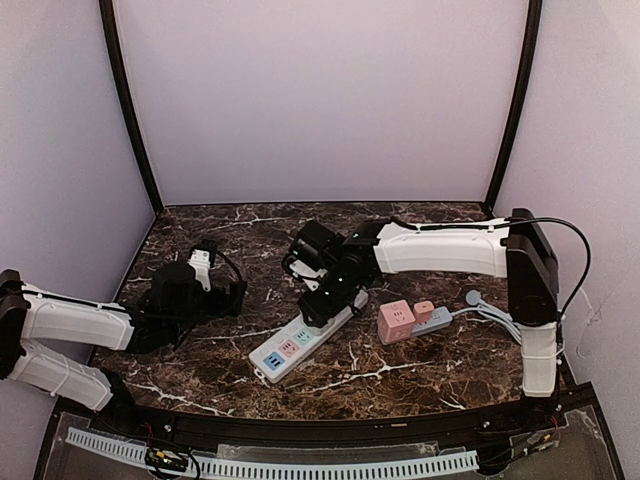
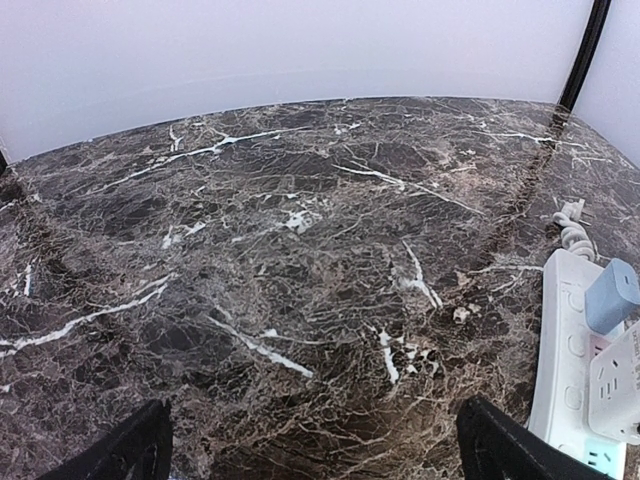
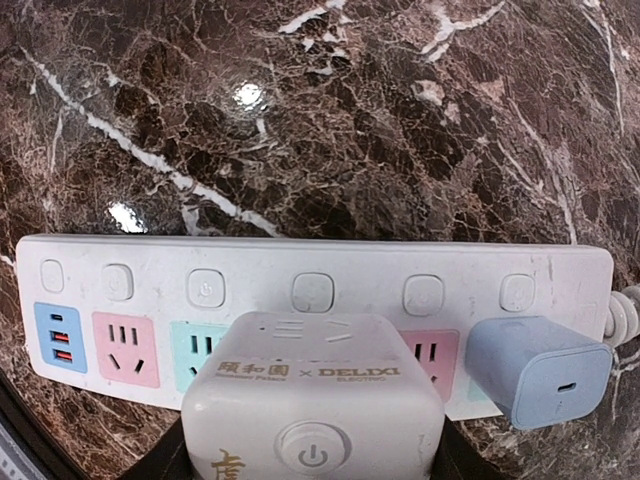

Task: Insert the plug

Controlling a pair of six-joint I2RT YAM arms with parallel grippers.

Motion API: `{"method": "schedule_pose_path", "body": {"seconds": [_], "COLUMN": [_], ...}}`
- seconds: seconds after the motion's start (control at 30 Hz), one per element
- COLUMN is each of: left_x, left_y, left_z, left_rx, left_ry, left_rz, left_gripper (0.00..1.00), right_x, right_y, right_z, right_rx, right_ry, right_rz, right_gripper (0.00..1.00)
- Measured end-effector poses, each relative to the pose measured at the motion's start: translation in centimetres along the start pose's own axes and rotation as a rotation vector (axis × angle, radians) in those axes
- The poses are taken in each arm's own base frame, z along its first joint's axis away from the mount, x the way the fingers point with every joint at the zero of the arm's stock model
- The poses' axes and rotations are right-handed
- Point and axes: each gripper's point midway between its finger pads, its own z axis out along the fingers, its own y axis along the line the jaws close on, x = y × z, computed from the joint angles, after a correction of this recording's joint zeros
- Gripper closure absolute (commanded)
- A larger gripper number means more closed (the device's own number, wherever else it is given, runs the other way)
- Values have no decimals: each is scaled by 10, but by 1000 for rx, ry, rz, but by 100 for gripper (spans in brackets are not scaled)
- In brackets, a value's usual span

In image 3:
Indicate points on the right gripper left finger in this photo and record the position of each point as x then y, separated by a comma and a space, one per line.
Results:
111, 445

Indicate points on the white cube socket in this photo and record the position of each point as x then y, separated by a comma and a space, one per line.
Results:
292, 396

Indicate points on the white multicolour power strip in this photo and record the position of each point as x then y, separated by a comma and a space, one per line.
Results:
136, 317

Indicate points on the small blue plug adapter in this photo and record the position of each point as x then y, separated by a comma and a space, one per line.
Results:
537, 372

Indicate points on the black front table rail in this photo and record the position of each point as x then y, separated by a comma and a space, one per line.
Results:
35, 451

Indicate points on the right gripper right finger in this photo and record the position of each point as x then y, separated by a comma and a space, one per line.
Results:
456, 459

